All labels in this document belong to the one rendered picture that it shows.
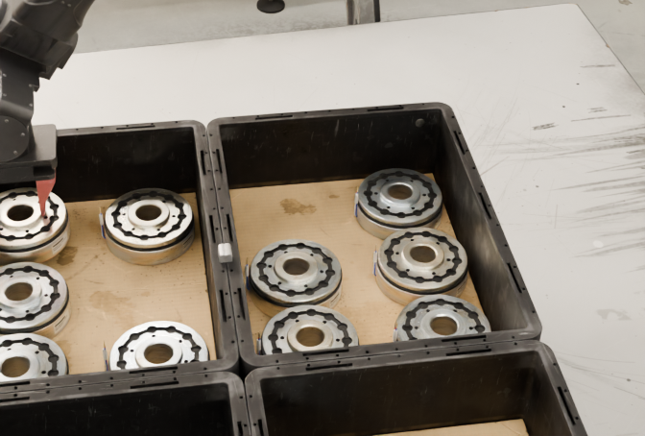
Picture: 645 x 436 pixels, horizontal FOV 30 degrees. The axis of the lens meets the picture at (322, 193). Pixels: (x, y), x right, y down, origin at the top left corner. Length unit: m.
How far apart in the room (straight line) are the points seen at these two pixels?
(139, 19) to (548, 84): 1.69
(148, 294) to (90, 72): 0.66
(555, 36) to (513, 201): 0.45
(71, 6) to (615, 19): 2.52
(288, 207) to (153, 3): 2.06
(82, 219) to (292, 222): 0.25
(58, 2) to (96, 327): 0.37
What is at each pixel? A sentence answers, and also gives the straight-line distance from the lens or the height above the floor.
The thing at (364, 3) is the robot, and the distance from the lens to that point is 2.20.
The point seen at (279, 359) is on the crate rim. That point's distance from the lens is 1.15.
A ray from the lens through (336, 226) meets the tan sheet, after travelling 1.44.
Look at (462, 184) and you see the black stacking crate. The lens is 1.40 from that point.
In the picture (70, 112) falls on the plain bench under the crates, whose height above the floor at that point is 0.70.
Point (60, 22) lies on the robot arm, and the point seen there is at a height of 1.16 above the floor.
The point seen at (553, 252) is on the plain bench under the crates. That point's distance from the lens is 1.64.
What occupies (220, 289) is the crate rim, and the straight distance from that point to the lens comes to 1.22.
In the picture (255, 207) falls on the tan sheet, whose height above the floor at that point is 0.83.
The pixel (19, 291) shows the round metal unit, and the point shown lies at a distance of 1.36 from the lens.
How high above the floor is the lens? 1.78
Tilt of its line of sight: 40 degrees down
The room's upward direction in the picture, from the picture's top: 2 degrees clockwise
